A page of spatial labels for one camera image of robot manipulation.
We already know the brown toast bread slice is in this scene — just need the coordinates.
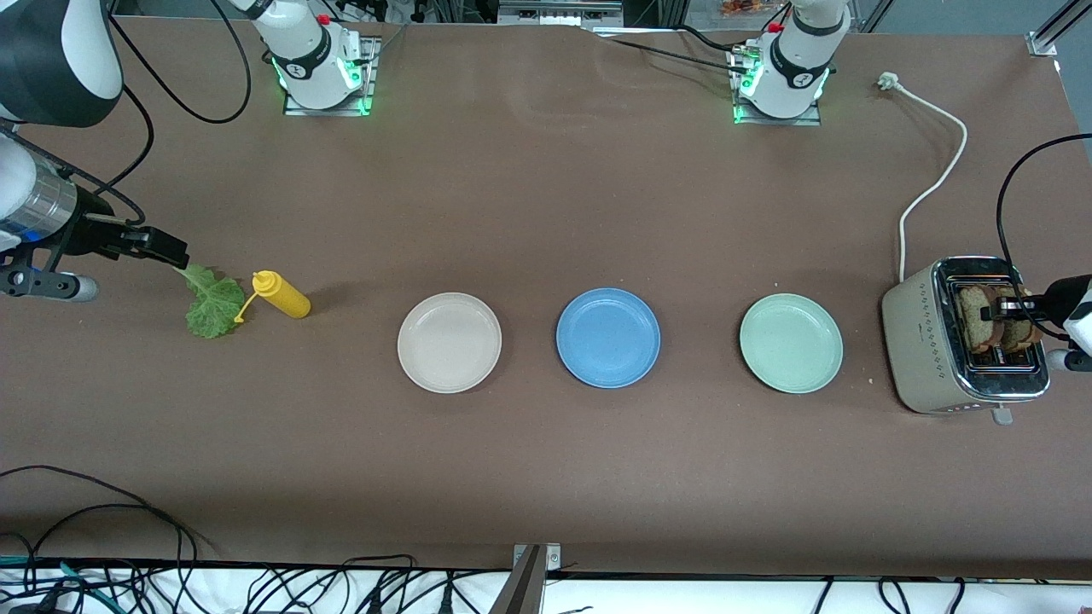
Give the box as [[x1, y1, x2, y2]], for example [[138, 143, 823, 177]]
[[957, 286, 1003, 352], [994, 286, 1043, 352]]

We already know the green lettuce leaf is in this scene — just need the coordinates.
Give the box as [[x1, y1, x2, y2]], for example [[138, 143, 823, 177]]
[[175, 263, 247, 339]]

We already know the yellow squeeze bottle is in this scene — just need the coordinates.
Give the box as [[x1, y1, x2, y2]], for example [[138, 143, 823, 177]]
[[233, 270, 312, 325]]

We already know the green plate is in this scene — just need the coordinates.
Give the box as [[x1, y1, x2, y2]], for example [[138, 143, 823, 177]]
[[739, 293, 845, 395]]

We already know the beige plate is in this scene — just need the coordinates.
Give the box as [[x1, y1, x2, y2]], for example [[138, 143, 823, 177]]
[[397, 293, 503, 395]]

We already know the blue plate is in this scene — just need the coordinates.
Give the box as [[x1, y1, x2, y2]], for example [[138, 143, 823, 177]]
[[555, 287, 662, 390]]

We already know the beige chrome toaster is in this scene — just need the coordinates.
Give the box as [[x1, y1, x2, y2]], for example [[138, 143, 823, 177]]
[[881, 256, 1052, 426]]

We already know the gray metal box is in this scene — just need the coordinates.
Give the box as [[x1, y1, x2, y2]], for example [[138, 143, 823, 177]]
[[497, 0, 624, 28]]

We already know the gray metal bar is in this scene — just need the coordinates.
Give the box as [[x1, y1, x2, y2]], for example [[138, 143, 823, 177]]
[[488, 546, 547, 614]]

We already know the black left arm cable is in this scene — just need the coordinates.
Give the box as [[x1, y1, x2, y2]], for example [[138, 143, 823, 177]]
[[995, 132, 1092, 342]]

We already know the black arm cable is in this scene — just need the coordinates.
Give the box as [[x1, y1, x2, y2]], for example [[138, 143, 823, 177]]
[[995, 132, 1092, 342], [51, 0, 254, 227]]

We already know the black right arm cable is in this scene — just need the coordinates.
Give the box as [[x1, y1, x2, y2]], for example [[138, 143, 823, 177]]
[[51, 0, 254, 227]]

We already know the white toaster power cable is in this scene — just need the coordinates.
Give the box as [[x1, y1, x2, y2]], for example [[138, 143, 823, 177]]
[[879, 72, 969, 284]]

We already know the long black floor cable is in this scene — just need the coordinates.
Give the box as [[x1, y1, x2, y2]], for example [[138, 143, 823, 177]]
[[0, 465, 216, 551]]

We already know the aluminium frame post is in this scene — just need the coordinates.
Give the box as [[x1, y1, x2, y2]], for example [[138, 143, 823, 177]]
[[1028, 0, 1092, 58]]

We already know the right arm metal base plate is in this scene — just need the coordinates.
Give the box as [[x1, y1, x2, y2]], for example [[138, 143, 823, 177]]
[[283, 34, 382, 117]]

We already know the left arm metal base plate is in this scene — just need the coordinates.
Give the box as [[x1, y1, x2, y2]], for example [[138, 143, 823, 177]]
[[732, 47, 824, 127]]

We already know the teal cable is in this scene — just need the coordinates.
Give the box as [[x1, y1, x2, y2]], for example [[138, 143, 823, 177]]
[[0, 554, 116, 614]]

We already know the black base cable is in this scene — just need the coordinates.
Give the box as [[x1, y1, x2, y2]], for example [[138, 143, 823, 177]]
[[670, 24, 743, 54], [607, 38, 752, 74]]

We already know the silver metal bracket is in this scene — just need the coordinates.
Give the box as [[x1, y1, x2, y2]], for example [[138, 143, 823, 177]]
[[513, 543, 562, 571]]

